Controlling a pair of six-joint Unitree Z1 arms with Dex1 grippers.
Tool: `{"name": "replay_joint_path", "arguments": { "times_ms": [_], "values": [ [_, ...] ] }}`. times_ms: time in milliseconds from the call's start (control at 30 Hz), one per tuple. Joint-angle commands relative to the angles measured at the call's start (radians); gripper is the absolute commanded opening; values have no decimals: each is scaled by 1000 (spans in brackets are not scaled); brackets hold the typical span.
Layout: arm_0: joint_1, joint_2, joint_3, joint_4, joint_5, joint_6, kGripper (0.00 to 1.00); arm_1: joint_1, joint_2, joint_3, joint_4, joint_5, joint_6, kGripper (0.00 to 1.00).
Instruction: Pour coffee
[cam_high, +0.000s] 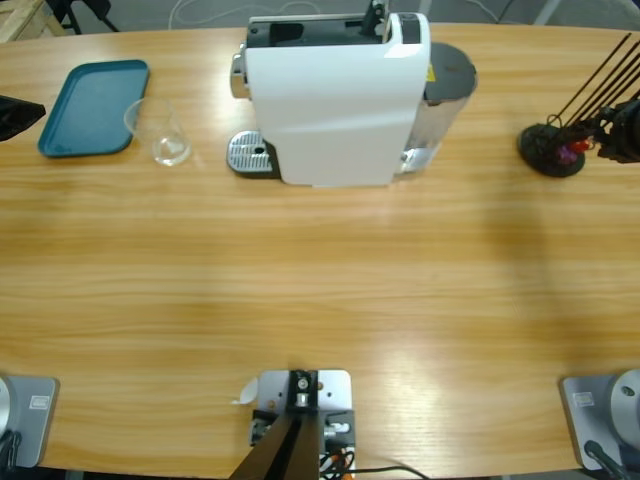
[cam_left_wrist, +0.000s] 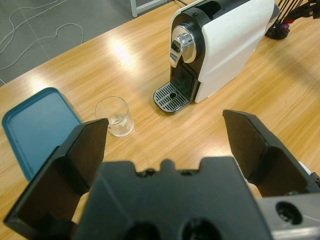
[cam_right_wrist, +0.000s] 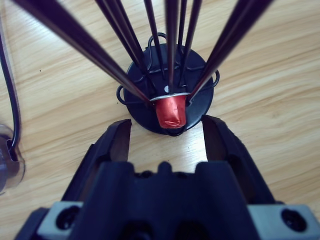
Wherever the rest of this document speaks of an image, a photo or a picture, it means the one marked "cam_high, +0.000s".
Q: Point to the teal plastic tray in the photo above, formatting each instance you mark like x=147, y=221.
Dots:
x=95, y=100

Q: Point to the black stand legs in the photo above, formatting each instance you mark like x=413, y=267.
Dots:
x=75, y=15

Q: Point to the grey metal leg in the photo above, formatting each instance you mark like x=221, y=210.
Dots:
x=545, y=12

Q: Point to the silver drip tray grid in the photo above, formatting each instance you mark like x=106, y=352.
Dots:
x=250, y=150

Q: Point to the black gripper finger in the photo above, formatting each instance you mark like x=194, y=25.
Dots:
x=17, y=117

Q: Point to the clear water tank black lid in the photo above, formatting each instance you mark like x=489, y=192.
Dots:
x=450, y=70

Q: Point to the grey coffee machine lever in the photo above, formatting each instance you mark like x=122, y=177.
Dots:
x=375, y=15

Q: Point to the white mount block dark post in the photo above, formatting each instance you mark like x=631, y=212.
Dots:
x=332, y=390

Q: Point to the purple coffee capsule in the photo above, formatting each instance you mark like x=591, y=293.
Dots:
x=566, y=155

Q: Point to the clear glass cup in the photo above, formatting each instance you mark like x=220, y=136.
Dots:
x=172, y=150

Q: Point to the red coffee capsule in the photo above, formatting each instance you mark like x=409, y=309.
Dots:
x=581, y=146

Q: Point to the black capsule holder with rods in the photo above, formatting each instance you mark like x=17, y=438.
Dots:
x=545, y=160

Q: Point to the white capsule coffee machine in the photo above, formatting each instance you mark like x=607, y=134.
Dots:
x=340, y=115

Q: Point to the white tape tag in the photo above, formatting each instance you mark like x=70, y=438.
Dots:
x=247, y=392

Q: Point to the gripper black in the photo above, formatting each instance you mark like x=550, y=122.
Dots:
x=627, y=132

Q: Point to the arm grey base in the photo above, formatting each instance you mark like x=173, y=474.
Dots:
x=600, y=415
x=20, y=415

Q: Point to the wooden crate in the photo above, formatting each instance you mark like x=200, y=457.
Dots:
x=20, y=20

